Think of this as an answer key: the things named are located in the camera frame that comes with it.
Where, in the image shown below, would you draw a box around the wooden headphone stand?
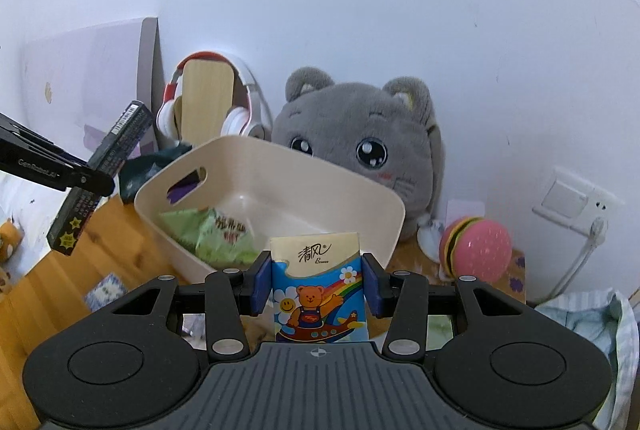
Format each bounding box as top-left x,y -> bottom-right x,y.
180,60 -> 235,146

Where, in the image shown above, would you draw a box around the pink burger plush toy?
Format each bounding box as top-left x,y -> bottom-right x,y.
438,217 -> 512,283

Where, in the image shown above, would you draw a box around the white power cable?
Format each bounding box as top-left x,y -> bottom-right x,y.
534,217 -> 610,306

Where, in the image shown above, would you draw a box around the blue white porcelain-pattern pack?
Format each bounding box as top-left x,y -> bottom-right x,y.
85,273 -> 128,312

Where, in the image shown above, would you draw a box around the white wall switch socket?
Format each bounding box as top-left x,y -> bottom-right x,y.
532,167 -> 625,236

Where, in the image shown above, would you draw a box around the green snack packet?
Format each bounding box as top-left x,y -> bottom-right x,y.
160,208 -> 259,269

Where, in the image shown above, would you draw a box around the dark green tissue pack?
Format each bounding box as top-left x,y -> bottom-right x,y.
118,143 -> 192,204

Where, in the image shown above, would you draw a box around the beige plastic storage bin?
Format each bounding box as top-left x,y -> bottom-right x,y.
134,135 -> 405,283

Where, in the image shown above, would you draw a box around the cartoon bear tissue pack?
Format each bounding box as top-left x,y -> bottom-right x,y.
269,232 -> 369,343

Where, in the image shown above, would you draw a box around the lavender board with grey edge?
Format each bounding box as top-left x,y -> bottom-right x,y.
22,18 -> 157,161

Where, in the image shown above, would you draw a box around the light blue blanket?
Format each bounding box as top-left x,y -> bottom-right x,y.
535,288 -> 639,429

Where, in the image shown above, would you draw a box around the grey plush cat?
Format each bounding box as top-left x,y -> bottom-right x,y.
271,66 -> 445,239

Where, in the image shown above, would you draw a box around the red white headphones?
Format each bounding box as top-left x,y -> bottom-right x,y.
156,51 -> 271,144

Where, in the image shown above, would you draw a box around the long dark blue box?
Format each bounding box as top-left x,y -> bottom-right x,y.
47,100 -> 152,256

